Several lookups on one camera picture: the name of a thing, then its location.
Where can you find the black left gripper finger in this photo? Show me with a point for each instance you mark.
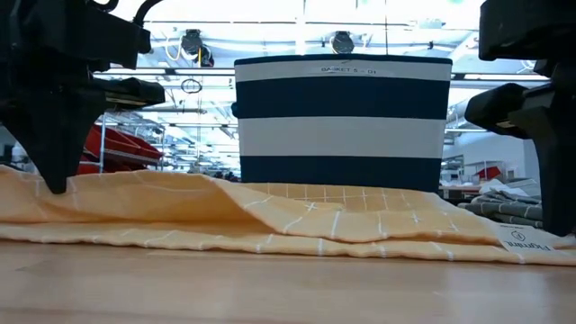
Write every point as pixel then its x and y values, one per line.
pixel 54 130

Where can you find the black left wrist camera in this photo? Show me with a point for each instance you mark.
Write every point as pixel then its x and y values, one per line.
pixel 135 92

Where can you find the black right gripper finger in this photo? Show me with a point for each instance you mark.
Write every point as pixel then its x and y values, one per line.
pixel 560 157

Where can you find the black hanging loop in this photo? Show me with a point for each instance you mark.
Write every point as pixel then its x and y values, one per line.
pixel 191 85

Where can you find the grey checked kitchen towel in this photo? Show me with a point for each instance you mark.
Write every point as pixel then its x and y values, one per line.
pixel 504 209

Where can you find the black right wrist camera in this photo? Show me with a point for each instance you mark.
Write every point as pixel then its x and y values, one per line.
pixel 495 110

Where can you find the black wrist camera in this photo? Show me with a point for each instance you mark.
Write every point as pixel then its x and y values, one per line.
pixel 135 92
pixel 495 110

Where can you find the small red crate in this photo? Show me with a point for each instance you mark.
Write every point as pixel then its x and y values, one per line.
pixel 489 173

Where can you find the red bins on rack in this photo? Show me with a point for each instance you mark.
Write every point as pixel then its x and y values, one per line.
pixel 103 139

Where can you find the orange checked kitchen towel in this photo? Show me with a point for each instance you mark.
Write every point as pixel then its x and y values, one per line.
pixel 180 202

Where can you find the navy white striped fabric basket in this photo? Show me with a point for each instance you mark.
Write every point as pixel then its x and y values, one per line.
pixel 342 96

